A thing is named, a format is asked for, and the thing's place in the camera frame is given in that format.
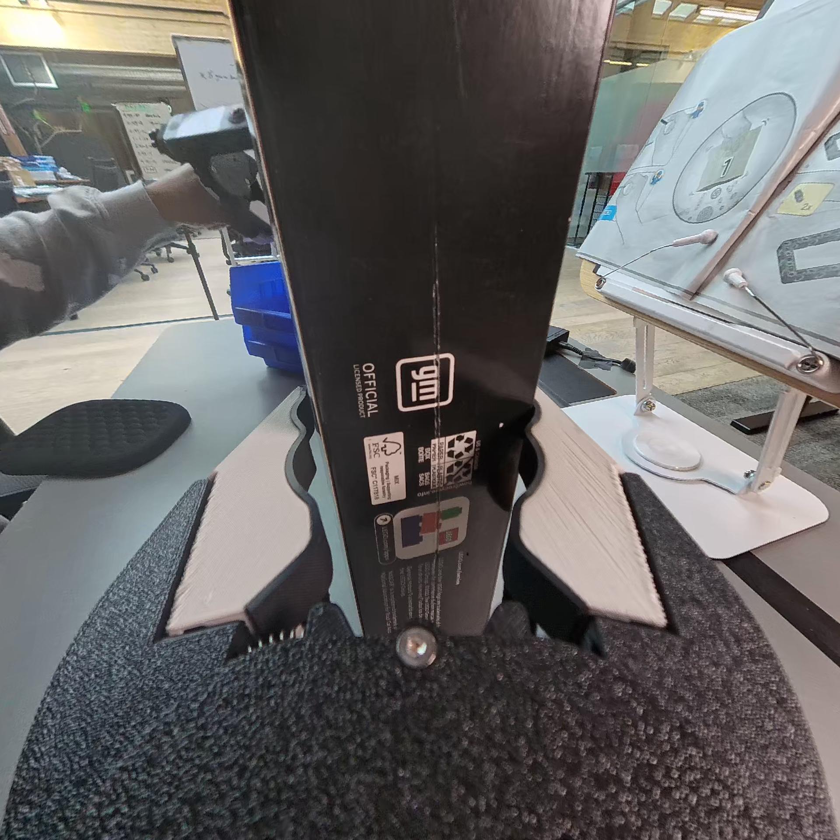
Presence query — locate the large whiteboard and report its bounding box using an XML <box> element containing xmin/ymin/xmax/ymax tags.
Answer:
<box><xmin>172</xmin><ymin>34</ymin><xmax>247</xmax><ymax>132</ymax></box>

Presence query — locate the black tripod stand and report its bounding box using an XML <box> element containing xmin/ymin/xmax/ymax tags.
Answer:
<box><xmin>182</xmin><ymin>226</ymin><xmax>221</xmax><ymax>322</ymax></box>

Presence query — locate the black wire rack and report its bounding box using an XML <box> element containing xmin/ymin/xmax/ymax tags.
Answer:
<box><xmin>570</xmin><ymin>169</ymin><xmax>624</xmax><ymax>245</ymax></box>

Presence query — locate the small written whiteboard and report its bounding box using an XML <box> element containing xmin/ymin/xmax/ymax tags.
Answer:
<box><xmin>112</xmin><ymin>101</ymin><xmax>173</xmax><ymax>181</ymax></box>

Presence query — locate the person's left hand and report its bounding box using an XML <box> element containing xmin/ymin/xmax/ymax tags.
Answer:
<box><xmin>147</xmin><ymin>164</ymin><xmax>263</xmax><ymax>231</ymax></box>

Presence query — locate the black padded chair armrest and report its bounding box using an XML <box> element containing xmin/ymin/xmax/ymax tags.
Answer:
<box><xmin>0</xmin><ymin>398</ymin><xmax>193</xmax><ymax>479</ymax></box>

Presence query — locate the stack of blue bins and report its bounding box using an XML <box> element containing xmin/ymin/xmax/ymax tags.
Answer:
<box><xmin>228</xmin><ymin>259</ymin><xmax>303</xmax><ymax>376</ymax></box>

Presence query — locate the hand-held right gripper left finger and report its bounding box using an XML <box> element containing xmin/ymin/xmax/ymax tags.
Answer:
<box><xmin>167</xmin><ymin>387</ymin><xmax>329</xmax><ymax>651</ymax></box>

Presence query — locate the person's left forearm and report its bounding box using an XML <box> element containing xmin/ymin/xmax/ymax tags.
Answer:
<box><xmin>0</xmin><ymin>180</ymin><xmax>175</xmax><ymax>349</ymax></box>

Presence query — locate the white book stand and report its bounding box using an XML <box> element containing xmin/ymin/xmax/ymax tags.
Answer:
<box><xmin>561</xmin><ymin>249</ymin><xmax>840</xmax><ymax>560</ymax></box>

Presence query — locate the open instruction booklet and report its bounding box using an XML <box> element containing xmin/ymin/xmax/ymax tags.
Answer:
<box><xmin>577</xmin><ymin>0</ymin><xmax>840</xmax><ymax>358</ymax></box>

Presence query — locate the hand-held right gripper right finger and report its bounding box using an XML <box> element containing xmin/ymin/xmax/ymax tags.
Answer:
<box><xmin>505</xmin><ymin>402</ymin><xmax>667</xmax><ymax>657</ymax></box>

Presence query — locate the black flat pad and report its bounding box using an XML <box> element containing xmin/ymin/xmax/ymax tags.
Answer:
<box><xmin>538</xmin><ymin>354</ymin><xmax>618</xmax><ymax>408</ymax></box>

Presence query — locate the black cardboard box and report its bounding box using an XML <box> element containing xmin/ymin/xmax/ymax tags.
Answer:
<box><xmin>230</xmin><ymin>0</ymin><xmax>618</xmax><ymax>641</ymax></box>

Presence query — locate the black cable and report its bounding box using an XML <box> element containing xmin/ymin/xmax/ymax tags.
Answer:
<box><xmin>567</xmin><ymin>340</ymin><xmax>639</xmax><ymax>372</ymax></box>

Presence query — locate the grey desk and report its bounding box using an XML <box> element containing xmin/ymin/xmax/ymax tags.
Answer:
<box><xmin>0</xmin><ymin>318</ymin><xmax>840</xmax><ymax>782</ymax></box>

